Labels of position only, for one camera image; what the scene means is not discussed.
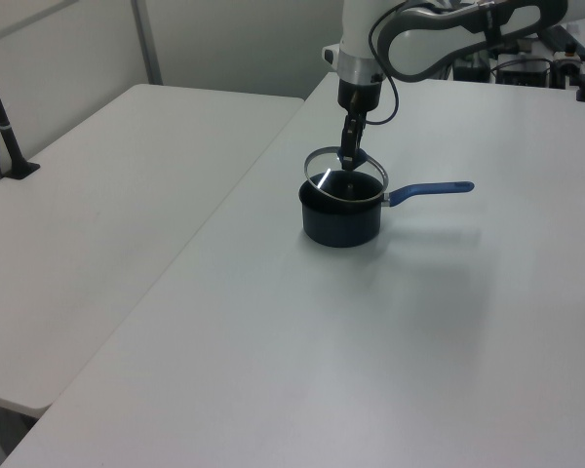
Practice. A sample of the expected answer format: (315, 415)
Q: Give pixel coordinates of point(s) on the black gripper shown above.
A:
(358, 95)

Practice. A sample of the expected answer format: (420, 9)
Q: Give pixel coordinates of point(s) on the glass lid with blue knob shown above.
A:
(327, 170)

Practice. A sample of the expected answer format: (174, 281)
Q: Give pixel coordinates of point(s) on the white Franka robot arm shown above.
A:
(358, 34)

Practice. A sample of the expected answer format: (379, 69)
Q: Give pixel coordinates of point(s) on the black electronics equipment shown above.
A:
(521, 66)

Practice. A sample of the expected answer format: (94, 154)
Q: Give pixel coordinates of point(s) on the white side table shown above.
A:
(102, 195)

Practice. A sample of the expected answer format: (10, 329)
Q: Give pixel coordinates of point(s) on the grey partition post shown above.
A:
(147, 41)

